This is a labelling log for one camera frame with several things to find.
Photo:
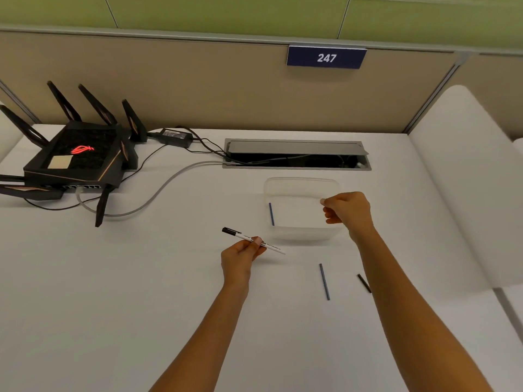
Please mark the blue pen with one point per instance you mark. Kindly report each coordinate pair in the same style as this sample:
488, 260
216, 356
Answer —
271, 214
324, 281

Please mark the person's left hand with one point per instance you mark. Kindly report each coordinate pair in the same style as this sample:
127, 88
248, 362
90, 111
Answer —
236, 260

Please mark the person's right forearm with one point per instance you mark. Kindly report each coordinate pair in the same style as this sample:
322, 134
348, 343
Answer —
412, 310

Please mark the black router with antennas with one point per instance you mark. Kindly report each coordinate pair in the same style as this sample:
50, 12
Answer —
73, 153

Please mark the beige desk partition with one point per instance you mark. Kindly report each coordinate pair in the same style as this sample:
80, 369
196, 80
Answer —
229, 81

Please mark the black power adapter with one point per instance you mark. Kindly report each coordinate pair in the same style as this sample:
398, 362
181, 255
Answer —
175, 137

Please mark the person's right hand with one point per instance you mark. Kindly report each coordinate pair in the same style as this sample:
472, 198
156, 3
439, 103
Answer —
352, 212

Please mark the white side partition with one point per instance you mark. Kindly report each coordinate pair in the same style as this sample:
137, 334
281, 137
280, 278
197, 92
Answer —
465, 187

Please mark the person's left thumb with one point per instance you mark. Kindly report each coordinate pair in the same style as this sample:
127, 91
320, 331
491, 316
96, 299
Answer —
245, 243

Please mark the blue number sign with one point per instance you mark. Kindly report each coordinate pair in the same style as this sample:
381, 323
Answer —
326, 57

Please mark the person's left forearm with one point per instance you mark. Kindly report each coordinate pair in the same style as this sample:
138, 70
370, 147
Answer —
204, 338

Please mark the clear plastic container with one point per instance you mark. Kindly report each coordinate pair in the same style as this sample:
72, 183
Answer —
301, 208

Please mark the person's right thumb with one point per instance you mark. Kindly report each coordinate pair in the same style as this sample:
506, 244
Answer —
330, 202

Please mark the white pen with black cap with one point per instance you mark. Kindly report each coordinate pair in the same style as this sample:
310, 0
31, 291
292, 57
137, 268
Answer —
253, 241

